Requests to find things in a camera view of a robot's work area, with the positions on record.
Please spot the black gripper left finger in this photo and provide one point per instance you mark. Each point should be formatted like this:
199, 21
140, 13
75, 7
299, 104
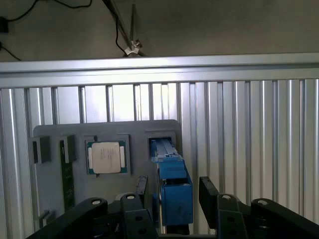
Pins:
134, 219

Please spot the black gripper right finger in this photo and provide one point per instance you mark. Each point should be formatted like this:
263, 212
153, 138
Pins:
229, 219

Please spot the blue disk caddy with disk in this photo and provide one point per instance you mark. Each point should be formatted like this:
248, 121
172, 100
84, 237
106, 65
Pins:
177, 204

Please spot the silver CPU on green board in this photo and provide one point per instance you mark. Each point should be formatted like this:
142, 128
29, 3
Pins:
107, 157

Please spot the black RAM stick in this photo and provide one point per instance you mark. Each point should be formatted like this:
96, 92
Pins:
68, 184

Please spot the grey parts rack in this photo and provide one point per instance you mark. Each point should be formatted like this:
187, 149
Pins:
139, 129

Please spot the metal tripod legs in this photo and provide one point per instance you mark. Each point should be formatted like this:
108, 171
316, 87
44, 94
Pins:
122, 25

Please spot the black power adapter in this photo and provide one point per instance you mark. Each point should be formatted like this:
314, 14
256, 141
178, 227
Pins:
3, 25

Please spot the aluminium table frame rail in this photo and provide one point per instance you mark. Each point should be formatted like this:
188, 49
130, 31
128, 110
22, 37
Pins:
159, 68

